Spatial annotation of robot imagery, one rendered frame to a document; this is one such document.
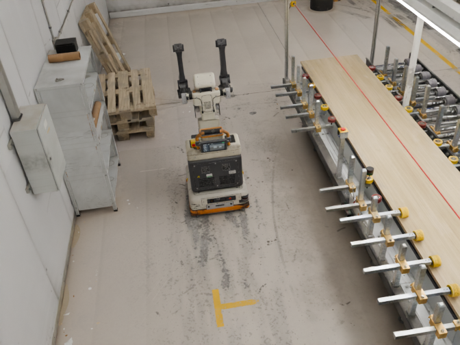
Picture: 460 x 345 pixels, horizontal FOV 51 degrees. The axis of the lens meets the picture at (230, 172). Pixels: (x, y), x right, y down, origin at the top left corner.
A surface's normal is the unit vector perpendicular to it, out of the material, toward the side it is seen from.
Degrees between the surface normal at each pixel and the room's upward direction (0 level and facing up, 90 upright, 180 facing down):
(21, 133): 90
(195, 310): 0
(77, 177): 90
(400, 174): 0
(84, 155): 90
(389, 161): 0
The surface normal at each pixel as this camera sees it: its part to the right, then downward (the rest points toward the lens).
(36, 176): 0.14, 0.59
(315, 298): -0.06, -0.80
